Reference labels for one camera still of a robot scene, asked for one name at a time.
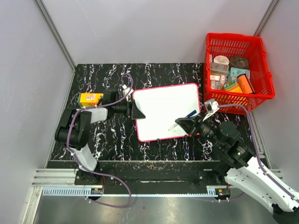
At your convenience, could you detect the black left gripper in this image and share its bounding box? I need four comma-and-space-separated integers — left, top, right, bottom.
112, 98, 145, 119

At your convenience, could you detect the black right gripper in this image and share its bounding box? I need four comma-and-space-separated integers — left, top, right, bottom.
176, 110, 225, 149

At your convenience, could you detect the white marker blue cap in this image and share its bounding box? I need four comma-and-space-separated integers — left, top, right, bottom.
167, 109, 197, 131

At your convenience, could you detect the pink framed whiteboard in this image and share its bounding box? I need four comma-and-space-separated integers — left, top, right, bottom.
133, 83, 200, 142

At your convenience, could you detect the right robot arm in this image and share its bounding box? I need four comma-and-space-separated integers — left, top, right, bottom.
175, 113, 299, 224

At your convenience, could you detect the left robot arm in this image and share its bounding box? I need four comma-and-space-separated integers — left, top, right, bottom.
55, 86, 146, 185

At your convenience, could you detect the orange sponge pack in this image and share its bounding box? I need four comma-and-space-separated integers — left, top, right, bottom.
77, 93, 104, 109

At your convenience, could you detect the pink snack box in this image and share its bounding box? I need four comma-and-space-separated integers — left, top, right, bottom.
210, 62, 229, 75

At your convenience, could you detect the teal small box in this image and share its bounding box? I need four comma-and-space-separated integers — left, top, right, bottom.
229, 67, 250, 78

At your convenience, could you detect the orange cylinder can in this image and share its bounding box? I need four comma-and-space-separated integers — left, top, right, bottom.
236, 74, 255, 94

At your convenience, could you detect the pink round roll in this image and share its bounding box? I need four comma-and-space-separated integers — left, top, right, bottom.
213, 55, 229, 65

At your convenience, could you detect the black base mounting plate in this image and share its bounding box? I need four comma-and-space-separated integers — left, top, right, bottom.
83, 161, 226, 190

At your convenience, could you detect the brown round tin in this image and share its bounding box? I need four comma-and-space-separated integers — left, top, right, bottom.
229, 55, 249, 70

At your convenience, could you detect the red plastic basket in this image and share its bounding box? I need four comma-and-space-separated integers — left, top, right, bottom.
203, 33, 275, 114

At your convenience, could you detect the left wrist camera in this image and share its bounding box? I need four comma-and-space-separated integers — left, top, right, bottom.
121, 84, 134, 102

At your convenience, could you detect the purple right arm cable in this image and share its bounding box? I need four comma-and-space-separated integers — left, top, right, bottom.
216, 103, 299, 202

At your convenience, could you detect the white cable duct rail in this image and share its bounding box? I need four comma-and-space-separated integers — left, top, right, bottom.
42, 185, 227, 197

